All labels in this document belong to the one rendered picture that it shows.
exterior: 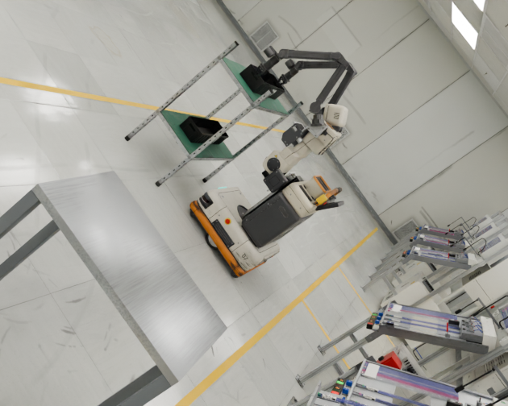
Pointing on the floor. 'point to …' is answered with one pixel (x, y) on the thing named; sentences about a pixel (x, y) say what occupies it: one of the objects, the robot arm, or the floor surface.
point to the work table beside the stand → (121, 273)
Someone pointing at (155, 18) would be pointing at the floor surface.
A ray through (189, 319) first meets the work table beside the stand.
